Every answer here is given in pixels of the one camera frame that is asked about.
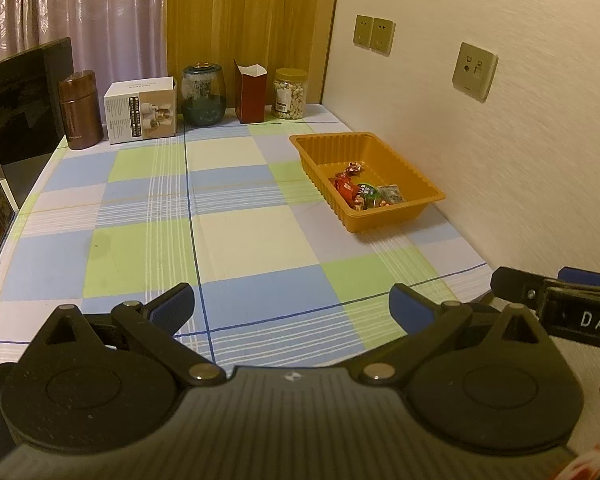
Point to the beige wall data socket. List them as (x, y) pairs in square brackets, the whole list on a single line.
[(475, 71)]

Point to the black flat screen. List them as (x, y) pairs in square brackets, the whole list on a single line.
[(20, 105)]

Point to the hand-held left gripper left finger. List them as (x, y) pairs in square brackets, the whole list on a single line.
[(172, 306)]

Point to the red patterned clothing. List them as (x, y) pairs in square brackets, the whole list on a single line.
[(595, 467)]

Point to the long sausage packet green ends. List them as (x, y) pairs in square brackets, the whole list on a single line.
[(367, 197)]

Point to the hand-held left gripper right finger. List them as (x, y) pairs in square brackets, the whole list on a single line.
[(409, 306)]

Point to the brown thermos flask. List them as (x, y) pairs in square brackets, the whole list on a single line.
[(80, 110)]

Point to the red candy packet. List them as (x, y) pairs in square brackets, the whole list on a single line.
[(354, 167)]

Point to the checked tablecloth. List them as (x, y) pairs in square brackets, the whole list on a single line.
[(140, 240)]

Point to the plastic jar of nuts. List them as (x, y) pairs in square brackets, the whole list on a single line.
[(290, 97)]

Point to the dark glass jar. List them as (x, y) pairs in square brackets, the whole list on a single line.
[(203, 100)]

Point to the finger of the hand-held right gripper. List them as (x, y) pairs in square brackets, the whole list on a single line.
[(582, 276), (512, 281)]

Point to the pink sheer curtain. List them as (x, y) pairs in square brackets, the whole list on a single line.
[(80, 5)]

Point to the orange plastic tray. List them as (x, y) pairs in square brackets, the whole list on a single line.
[(325, 150)]

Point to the red snack packet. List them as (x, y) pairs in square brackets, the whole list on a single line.
[(346, 187)]

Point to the yellow curtain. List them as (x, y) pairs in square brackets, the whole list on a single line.
[(250, 10)]

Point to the open red carton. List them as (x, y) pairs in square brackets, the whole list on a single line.
[(250, 95)]

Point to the white printed cardboard box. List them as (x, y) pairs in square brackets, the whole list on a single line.
[(140, 110)]

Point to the clear snack packet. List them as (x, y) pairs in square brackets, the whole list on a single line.
[(392, 192)]

